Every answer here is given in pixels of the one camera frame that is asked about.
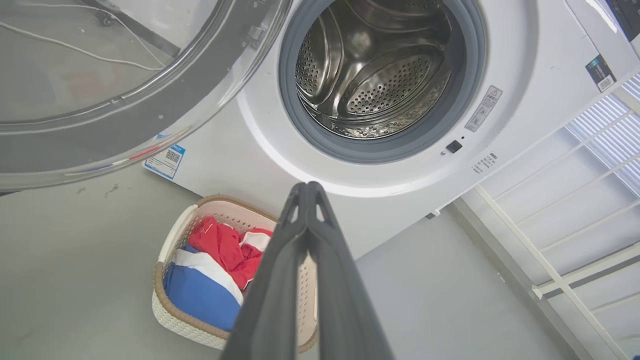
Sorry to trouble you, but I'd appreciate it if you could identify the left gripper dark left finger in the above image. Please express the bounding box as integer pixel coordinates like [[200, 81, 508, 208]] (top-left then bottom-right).
[[220, 182, 309, 360]]

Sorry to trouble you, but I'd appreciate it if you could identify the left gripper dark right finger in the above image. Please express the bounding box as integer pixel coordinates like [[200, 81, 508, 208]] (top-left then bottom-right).
[[307, 182, 396, 360]]

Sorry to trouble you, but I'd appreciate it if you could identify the round black glass washer door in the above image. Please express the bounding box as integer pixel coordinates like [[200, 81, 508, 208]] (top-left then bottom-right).
[[0, 0, 294, 192]]

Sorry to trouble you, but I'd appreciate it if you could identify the white front-load washing machine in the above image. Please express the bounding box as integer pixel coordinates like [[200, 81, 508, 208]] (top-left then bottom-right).
[[142, 0, 640, 261]]

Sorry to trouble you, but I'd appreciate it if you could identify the blue and white garment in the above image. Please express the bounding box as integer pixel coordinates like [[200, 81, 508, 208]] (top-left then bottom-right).
[[162, 244, 245, 332]]

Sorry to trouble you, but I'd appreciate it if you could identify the red and white garment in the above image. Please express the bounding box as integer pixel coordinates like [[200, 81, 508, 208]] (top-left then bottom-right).
[[187, 216, 274, 291]]

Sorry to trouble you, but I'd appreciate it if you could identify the cream plastic laundry basket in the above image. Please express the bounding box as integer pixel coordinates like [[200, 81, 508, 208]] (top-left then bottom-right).
[[151, 195, 319, 354]]

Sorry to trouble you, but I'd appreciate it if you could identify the blue energy label sticker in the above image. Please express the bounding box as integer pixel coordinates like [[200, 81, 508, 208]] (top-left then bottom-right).
[[144, 142, 187, 180]]

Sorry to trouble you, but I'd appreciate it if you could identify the small printed text sticker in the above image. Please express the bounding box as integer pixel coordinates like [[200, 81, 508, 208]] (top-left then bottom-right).
[[470, 152, 499, 176]]

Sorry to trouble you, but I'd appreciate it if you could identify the white metal rack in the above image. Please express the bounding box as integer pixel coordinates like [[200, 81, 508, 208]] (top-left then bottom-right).
[[450, 75, 640, 360]]

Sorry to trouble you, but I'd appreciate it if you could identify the perforated steel washer drum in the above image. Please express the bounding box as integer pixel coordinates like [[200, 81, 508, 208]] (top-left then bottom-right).
[[295, 0, 453, 140]]

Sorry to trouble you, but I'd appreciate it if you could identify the white warning label sticker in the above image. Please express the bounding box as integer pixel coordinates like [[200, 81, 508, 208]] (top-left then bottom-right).
[[464, 85, 503, 133]]

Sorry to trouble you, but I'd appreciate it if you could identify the black baseboard strip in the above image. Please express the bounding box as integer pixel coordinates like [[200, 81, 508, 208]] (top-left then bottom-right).
[[80, 0, 182, 57]]

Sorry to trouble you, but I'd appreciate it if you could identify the white ribbed panel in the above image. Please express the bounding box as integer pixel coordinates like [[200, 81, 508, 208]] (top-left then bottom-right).
[[565, 75, 640, 198]]

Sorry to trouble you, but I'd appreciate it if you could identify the black QR code sticker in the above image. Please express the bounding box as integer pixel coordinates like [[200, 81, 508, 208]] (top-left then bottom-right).
[[585, 54, 617, 94]]

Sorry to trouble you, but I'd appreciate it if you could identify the black washer control panel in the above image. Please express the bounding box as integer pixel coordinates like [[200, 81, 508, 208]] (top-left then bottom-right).
[[605, 0, 640, 42]]

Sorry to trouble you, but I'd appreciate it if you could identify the white floor cable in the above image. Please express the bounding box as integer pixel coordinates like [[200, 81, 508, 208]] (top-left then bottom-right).
[[20, 1, 167, 68], [0, 21, 165, 72]]

